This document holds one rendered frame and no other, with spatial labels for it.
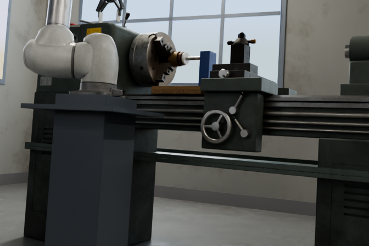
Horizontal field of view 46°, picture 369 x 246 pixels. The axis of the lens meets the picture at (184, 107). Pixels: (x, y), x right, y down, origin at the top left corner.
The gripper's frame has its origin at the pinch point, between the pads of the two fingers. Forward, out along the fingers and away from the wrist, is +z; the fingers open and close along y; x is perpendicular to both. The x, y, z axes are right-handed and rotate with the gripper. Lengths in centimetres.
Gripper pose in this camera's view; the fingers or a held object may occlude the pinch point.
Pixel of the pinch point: (108, 21)
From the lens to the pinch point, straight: 267.3
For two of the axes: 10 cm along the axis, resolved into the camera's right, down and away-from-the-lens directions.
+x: 5.1, 0.8, 8.6
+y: 8.6, 0.2, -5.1
